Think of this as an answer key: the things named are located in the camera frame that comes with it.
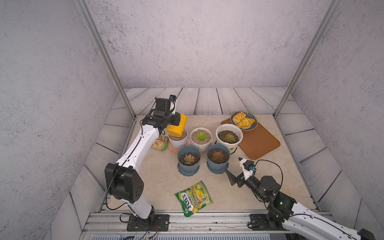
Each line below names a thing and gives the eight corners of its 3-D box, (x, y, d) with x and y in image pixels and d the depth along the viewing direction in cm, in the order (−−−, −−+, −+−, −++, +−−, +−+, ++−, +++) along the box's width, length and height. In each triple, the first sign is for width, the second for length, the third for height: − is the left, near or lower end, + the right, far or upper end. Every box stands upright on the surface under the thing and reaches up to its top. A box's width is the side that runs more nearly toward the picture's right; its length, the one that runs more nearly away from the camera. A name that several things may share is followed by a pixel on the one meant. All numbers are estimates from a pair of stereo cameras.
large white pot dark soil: (215, 155, 99) (218, 144, 89) (214, 136, 110) (215, 123, 100) (240, 155, 99) (245, 143, 89) (236, 136, 110) (240, 123, 100)
